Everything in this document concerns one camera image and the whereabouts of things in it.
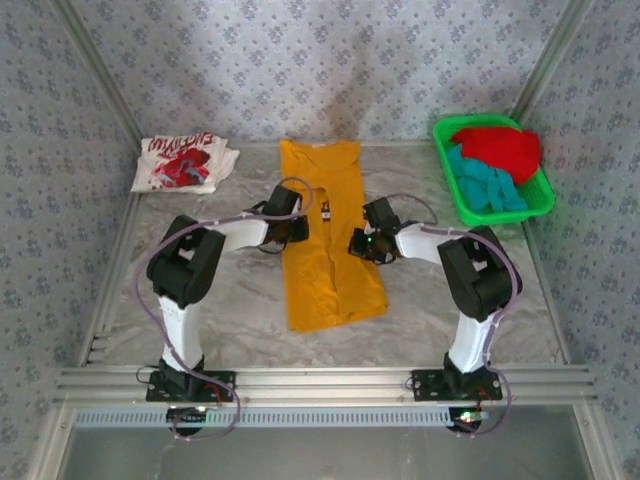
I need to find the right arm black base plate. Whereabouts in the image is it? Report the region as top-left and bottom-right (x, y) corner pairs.
(410, 368), (504, 402)

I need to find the grey slotted cable duct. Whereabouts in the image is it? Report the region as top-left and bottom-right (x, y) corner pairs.
(73, 407), (459, 429)

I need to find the red t-shirt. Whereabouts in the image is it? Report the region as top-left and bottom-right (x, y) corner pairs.
(449, 125), (544, 186)

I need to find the yellow t-shirt with blue print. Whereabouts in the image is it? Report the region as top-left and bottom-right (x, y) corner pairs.
(278, 139), (390, 334)

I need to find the folded white red-print t-shirt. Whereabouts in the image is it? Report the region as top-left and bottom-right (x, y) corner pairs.
(130, 132), (240, 195)

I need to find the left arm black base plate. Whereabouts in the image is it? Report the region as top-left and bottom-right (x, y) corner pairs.
(145, 370), (237, 404)

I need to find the aluminium table end rail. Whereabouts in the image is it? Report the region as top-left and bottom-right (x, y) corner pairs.
(227, 139), (436, 148)

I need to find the teal t-shirt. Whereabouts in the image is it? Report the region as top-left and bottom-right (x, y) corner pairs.
(446, 144), (530, 214)

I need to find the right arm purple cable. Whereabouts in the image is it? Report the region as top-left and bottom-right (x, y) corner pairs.
(384, 192), (525, 439)

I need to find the aluminium frame post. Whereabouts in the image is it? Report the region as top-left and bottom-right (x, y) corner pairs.
(509, 0), (597, 124)
(49, 0), (147, 145)

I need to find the green plastic basket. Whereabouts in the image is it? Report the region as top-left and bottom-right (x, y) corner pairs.
(432, 114), (557, 228)

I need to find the wide aluminium mounting rail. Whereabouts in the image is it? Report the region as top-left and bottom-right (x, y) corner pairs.
(53, 367), (599, 406)

